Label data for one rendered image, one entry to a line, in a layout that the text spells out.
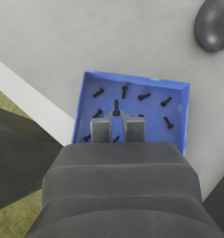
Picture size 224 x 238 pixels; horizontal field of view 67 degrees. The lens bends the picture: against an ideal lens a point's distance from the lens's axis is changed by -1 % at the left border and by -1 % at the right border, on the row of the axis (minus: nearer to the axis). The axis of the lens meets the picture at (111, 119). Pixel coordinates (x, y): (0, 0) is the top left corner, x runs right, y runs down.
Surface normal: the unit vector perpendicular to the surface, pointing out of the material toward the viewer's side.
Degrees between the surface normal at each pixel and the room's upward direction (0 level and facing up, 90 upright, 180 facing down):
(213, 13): 40
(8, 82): 0
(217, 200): 0
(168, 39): 0
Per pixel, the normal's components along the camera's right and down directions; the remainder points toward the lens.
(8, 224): -0.03, -0.18
